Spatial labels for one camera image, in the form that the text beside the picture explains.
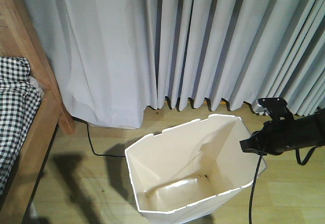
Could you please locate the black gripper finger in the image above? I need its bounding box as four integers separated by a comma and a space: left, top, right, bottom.
240, 136, 262, 153

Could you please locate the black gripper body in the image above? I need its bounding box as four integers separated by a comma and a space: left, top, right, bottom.
258, 120, 297, 155

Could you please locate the white plastic trash bin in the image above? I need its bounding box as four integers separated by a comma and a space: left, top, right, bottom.
125, 114, 267, 223

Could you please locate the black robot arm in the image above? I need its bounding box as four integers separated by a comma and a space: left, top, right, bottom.
240, 109, 324, 155

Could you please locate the grey window curtain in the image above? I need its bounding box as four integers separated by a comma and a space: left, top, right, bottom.
23, 0, 324, 129

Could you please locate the checkered bed sheet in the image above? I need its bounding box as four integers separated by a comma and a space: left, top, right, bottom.
1, 56, 41, 194

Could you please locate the black camera cable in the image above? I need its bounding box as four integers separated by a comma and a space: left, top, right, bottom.
248, 152, 264, 224

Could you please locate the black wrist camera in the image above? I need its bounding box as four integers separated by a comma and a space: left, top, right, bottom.
256, 98, 287, 113

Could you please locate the black floor power cord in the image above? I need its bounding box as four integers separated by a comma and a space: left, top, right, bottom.
73, 117, 126, 157

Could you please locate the wooden bed frame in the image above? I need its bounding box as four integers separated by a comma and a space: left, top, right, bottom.
1, 0, 75, 223

